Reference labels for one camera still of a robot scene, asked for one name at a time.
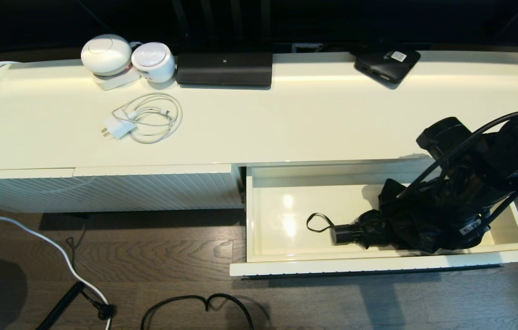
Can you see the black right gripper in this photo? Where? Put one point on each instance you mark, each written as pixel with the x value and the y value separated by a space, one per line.
pixel 471 227

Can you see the small white round device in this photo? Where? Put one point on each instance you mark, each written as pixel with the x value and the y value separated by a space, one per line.
pixel 152 61

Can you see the large white round device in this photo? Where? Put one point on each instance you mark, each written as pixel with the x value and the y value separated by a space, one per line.
pixel 106 54

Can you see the wall outlet plate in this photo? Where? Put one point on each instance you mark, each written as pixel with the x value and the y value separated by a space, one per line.
pixel 307 47

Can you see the black set-top box with label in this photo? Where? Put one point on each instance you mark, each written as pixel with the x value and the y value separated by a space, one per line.
pixel 384 66

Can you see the black folding umbrella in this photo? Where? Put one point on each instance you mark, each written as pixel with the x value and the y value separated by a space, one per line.
pixel 405 220

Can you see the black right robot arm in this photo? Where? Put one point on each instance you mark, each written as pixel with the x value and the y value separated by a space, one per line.
pixel 506 156

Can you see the white charger plug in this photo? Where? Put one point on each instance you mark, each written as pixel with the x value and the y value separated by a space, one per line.
pixel 118 126

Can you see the black flat rectangular box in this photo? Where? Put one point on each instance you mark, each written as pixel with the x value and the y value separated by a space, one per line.
pixel 224 69

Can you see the white tv cabinet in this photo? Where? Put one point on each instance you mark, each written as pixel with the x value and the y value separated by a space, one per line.
pixel 263 123

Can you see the white fluted cabinet front panel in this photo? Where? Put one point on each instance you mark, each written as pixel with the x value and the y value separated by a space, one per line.
pixel 158 189

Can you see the white fluted drawer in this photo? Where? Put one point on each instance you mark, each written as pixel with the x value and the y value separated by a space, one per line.
pixel 286 220

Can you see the white flat base box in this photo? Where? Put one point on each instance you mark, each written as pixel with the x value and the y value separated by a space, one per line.
pixel 116 82

